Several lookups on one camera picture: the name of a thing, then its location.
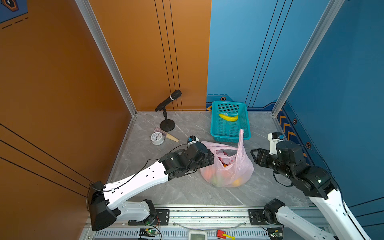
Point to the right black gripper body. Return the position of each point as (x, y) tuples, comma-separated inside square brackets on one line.
[(265, 159)]

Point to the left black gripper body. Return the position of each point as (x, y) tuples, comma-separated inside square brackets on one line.
[(206, 160)]

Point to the pink plastic bag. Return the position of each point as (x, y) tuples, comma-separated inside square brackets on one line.
[(231, 168)]

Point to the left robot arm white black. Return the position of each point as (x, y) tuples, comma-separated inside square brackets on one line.
[(108, 203)]

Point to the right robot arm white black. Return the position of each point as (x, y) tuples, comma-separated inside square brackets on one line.
[(286, 158)]

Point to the teal plastic basket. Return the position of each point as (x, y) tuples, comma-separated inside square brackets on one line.
[(224, 131)]

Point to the yellow banana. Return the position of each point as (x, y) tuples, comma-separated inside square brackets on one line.
[(229, 118)]

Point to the white round alarm clock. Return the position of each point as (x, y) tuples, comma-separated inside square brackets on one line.
[(157, 138)]

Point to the white display device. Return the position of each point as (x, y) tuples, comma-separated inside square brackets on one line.
[(197, 235)]

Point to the red yellow button box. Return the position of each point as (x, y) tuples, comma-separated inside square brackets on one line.
[(222, 235)]

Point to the green circuit board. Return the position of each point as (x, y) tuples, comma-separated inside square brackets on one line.
[(148, 234)]

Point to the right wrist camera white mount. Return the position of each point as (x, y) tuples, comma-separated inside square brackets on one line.
[(275, 138)]

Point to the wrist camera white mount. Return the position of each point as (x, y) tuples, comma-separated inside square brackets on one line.
[(275, 138), (192, 140)]

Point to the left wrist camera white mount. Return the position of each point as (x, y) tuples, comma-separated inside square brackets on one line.
[(192, 140)]

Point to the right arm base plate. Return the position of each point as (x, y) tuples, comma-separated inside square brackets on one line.
[(257, 217)]

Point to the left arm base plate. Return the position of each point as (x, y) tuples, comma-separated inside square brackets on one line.
[(161, 219)]

